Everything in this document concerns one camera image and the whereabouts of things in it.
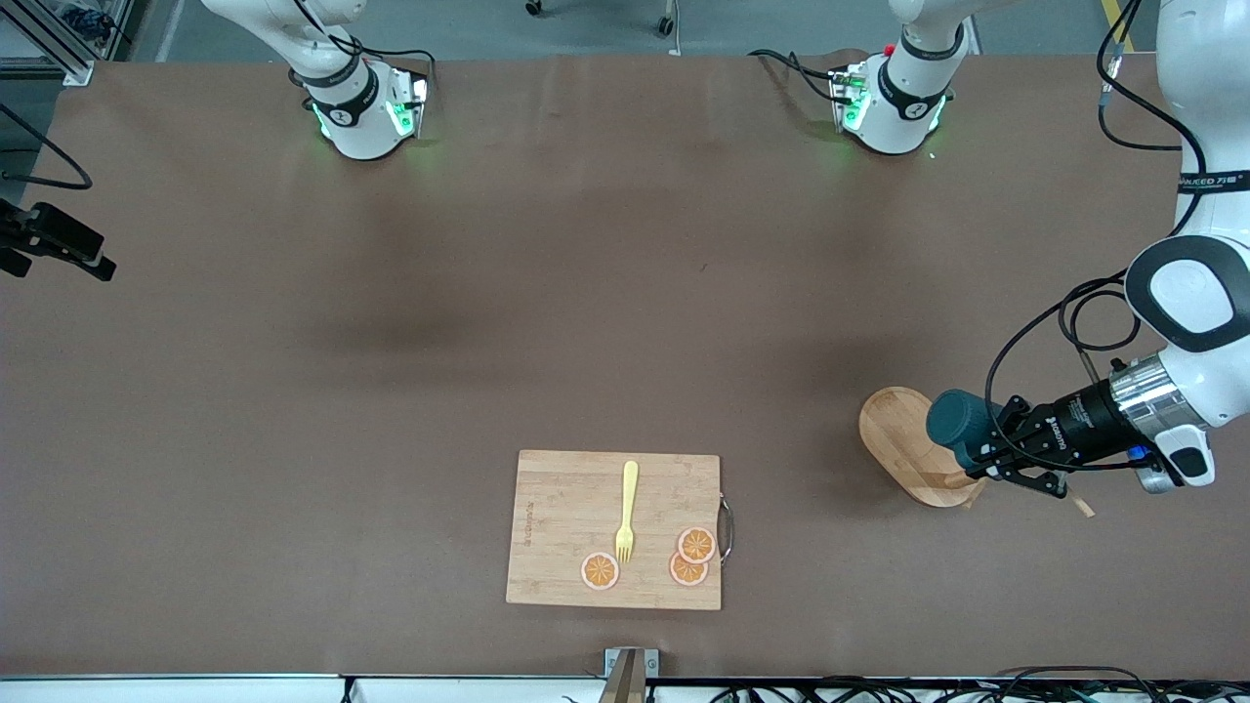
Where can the yellow plastic fork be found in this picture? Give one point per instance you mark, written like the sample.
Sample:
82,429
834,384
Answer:
630,488

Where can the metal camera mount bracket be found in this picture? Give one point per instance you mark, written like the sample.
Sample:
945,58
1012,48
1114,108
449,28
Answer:
625,679

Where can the orange slice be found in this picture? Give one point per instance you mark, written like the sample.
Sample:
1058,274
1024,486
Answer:
600,571
697,545
684,574

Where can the bamboo cutting board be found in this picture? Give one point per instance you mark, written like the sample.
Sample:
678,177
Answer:
566,508

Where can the white table edge rail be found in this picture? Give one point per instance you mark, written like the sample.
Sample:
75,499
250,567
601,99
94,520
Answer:
195,689

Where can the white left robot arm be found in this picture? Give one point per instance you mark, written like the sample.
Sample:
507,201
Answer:
1187,293

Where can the teal cup yellow inside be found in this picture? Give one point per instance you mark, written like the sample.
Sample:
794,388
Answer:
957,425

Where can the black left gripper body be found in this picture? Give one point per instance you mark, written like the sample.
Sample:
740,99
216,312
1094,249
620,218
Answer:
1072,422

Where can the wooden mug rack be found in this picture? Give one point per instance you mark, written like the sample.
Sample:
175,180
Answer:
898,439

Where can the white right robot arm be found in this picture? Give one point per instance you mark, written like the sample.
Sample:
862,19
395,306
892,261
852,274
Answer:
352,107

